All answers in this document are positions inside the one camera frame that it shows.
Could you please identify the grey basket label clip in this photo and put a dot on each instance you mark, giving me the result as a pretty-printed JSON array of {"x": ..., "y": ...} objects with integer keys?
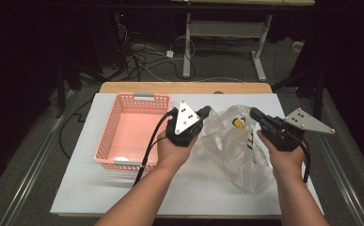
[{"x": 127, "y": 163}]

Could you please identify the person's right hand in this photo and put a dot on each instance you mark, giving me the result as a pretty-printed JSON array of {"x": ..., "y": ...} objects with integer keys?
[{"x": 284, "y": 163}]

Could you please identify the clear printed plastic bag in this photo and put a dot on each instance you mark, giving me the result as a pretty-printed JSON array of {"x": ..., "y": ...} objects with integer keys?
[{"x": 233, "y": 163}]

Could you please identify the black metal stand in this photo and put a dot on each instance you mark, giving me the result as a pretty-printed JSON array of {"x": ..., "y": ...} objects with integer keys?
[
  {"x": 60, "y": 91},
  {"x": 319, "y": 100}
]

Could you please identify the aluminium floor rail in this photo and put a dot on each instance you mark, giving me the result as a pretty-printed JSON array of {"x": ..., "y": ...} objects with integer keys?
[
  {"x": 342, "y": 185},
  {"x": 29, "y": 182}
]

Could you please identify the white power adapter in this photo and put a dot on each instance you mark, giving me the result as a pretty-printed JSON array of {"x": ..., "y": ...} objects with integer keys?
[{"x": 169, "y": 54}]

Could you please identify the wooden table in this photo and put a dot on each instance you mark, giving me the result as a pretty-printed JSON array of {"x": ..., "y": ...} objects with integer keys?
[{"x": 186, "y": 87}]

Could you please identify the person's left hand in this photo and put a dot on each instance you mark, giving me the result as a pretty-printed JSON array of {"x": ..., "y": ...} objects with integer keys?
[{"x": 173, "y": 155}]

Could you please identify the pink perforated plastic basket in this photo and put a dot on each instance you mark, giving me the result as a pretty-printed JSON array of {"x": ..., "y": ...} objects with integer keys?
[{"x": 132, "y": 132}]

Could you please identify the white board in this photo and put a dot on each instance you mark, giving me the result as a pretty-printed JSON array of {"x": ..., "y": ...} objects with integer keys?
[{"x": 201, "y": 194}]

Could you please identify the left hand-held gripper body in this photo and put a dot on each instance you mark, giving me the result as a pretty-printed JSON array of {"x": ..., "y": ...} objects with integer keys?
[{"x": 182, "y": 125}]

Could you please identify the white metal desk frame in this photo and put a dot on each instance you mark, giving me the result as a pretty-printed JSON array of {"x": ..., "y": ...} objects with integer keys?
[{"x": 187, "y": 47}]

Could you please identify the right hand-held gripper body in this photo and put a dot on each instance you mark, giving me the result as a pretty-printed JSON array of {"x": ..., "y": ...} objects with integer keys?
[{"x": 283, "y": 135}]

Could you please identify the white round object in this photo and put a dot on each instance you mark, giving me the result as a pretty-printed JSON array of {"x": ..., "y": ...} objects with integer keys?
[{"x": 122, "y": 158}]

